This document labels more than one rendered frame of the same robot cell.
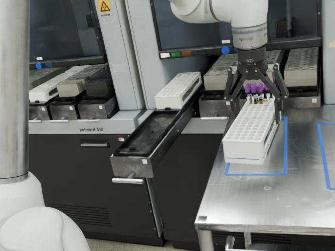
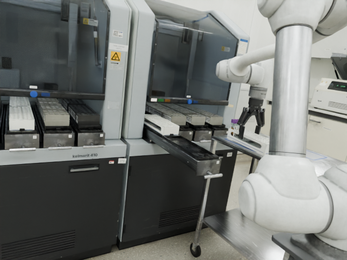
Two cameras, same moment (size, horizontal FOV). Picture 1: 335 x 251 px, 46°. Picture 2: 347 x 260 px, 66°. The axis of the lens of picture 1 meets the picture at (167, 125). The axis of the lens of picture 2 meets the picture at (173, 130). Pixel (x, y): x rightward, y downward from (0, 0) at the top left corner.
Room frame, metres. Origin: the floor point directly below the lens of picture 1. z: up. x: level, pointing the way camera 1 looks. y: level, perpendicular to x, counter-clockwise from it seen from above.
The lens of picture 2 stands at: (0.59, 1.15, 1.20)
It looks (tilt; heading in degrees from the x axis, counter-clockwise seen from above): 14 degrees down; 304
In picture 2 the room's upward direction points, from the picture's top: 8 degrees clockwise
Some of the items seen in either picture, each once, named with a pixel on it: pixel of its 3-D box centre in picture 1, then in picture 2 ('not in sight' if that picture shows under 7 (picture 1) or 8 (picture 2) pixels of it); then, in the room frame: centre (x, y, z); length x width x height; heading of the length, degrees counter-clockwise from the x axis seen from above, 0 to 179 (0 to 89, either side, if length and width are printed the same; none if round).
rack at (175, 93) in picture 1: (180, 90); (159, 125); (1.52, -0.07, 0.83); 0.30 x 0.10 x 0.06; 156
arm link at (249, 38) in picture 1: (250, 35); (257, 93); (1.04, -0.26, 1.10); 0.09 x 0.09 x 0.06
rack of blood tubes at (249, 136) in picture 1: (254, 127); (251, 140); (1.01, -0.24, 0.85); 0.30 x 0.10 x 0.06; 153
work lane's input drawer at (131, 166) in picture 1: (167, 121); (173, 143); (1.36, 0.00, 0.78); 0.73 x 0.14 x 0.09; 156
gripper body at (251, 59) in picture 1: (252, 62); (254, 106); (1.04, -0.26, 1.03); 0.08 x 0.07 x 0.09; 63
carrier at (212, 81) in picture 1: (218, 81); (177, 120); (1.49, -0.23, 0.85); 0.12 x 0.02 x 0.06; 66
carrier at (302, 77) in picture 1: (300, 77); (215, 120); (1.37, -0.51, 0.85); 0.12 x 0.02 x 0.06; 65
